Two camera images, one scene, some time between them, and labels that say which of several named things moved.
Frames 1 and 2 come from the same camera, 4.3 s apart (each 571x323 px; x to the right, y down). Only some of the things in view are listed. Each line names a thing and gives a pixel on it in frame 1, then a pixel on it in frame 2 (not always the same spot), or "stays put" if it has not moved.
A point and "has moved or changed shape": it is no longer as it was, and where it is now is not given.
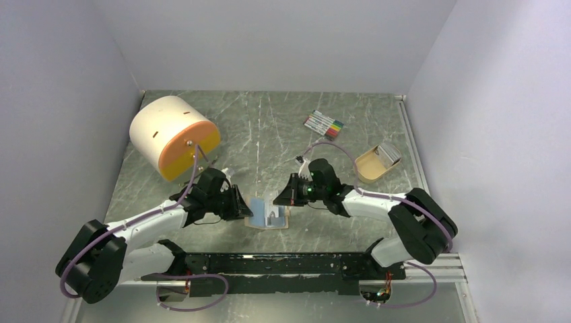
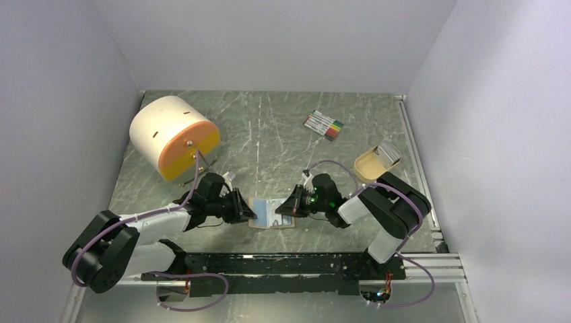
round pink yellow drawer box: [165, 131] stays put
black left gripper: [238, 208] stays put
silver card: [270, 207] has moved or changed shape
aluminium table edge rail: [442, 269] stays put
